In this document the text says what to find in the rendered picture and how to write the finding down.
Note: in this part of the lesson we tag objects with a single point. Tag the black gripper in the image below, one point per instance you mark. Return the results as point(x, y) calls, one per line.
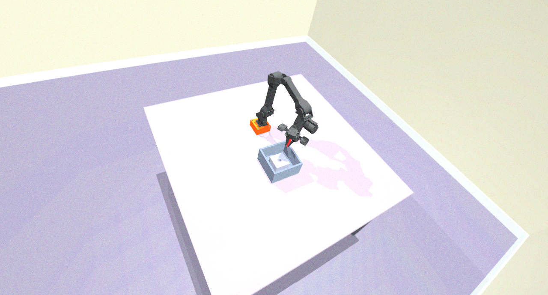
point(303, 140)

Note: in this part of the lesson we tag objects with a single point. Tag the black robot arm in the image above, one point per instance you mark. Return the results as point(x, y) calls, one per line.
point(302, 106)

